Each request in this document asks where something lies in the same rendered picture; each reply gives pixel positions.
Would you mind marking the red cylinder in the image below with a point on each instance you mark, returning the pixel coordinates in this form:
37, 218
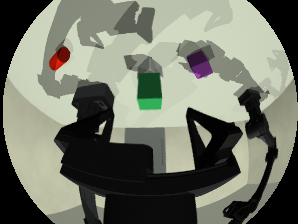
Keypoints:
59, 58

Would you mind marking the purple cube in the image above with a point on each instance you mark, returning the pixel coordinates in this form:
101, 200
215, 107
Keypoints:
199, 64

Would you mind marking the green block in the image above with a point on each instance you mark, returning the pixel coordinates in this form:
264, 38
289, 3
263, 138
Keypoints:
149, 93

